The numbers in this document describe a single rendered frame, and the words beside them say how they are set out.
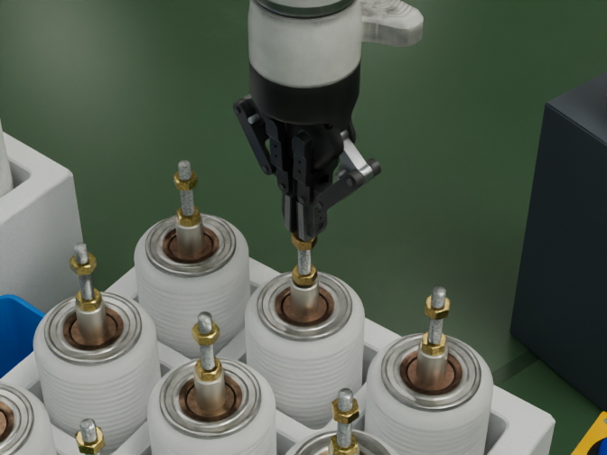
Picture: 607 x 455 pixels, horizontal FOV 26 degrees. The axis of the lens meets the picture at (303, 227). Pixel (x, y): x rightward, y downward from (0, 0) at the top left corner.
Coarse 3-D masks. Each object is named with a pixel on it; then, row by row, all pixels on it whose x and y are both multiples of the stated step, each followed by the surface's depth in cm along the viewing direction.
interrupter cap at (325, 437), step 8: (328, 432) 95; (336, 432) 95; (352, 432) 95; (312, 440) 94; (320, 440) 94; (328, 440) 94; (360, 440) 94; (368, 440) 94; (304, 448) 94; (312, 448) 94; (320, 448) 94; (360, 448) 94; (368, 448) 94; (376, 448) 94; (384, 448) 94
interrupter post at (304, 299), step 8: (296, 288) 102; (304, 288) 102; (312, 288) 102; (296, 296) 102; (304, 296) 102; (312, 296) 102; (296, 304) 103; (304, 304) 103; (312, 304) 103; (296, 312) 104; (304, 312) 103; (312, 312) 104
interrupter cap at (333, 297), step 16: (320, 272) 107; (272, 288) 106; (288, 288) 106; (320, 288) 106; (336, 288) 106; (272, 304) 104; (288, 304) 105; (320, 304) 105; (336, 304) 104; (272, 320) 103; (288, 320) 103; (304, 320) 103; (320, 320) 103; (336, 320) 103; (288, 336) 102; (304, 336) 102; (320, 336) 102
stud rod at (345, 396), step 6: (342, 390) 86; (348, 390) 86; (342, 396) 86; (348, 396) 86; (342, 402) 86; (348, 402) 86; (342, 408) 87; (348, 408) 87; (342, 426) 88; (348, 426) 88; (342, 432) 88; (348, 432) 88; (342, 438) 89; (348, 438) 89; (342, 444) 89; (348, 444) 89
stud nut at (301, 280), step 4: (296, 268) 102; (312, 268) 102; (292, 272) 102; (296, 272) 102; (312, 272) 102; (316, 272) 102; (292, 276) 102; (296, 276) 101; (300, 276) 101; (304, 276) 101; (308, 276) 101; (312, 276) 101; (316, 276) 102; (296, 280) 102; (300, 280) 101; (304, 280) 101; (308, 280) 101; (312, 280) 101; (300, 284) 102; (304, 284) 102; (308, 284) 102
